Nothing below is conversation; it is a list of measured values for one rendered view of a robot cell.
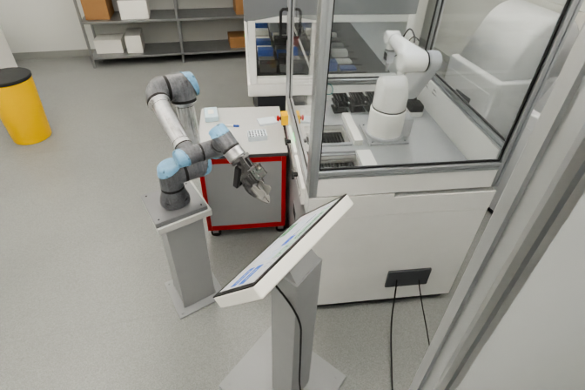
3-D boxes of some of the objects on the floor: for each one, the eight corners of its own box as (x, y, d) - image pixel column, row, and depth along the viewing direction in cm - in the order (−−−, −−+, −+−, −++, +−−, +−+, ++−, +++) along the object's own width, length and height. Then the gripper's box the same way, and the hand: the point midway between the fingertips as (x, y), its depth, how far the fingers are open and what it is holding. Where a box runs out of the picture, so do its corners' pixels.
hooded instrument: (252, 179, 336) (240, -51, 229) (246, 89, 483) (238, -77, 375) (382, 171, 350) (429, -48, 242) (339, 86, 496) (356, -75, 388)
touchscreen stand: (218, 387, 197) (192, 261, 135) (273, 325, 226) (272, 197, 164) (295, 459, 174) (305, 345, 112) (346, 378, 203) (375, 252, 141)
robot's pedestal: (180, 319, 227) (156, 231, 181) (164, 284, 247) (138, 197, 201) (225, 297, 241) (214, 210, 194) (207, 265, 260) (192, 178, 214)
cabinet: (299, 314, 232) (306, 221, 184) (283, 202, 313) (285, 117, 265) (447, 300, 243) (489, 209, 194) (393, 195, 324) (414, 112, 275)
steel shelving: (93, 68, 522) (38, -112, 401) (99, 56, 560) (50, -112, 439) (341, 53, 593) (358, -104, 472) (332, 43, 631) (345, -105, 510)
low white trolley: (208, 240, 278) (194, 156, 232) (211, 186, 327) (201, 108, 280) (286, 235, 284) (288, 151, 238) (279, 183, 333) (279, 105, 287)
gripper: (235, 158, 142) (269, 204, 143) (252, 148, 148) (284, 191, 148) (226, 167, 149) (258, 210, 149) (242, 157, 155) (273, 198, 155)
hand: (265, 200), depth 151 cm, fingers closed
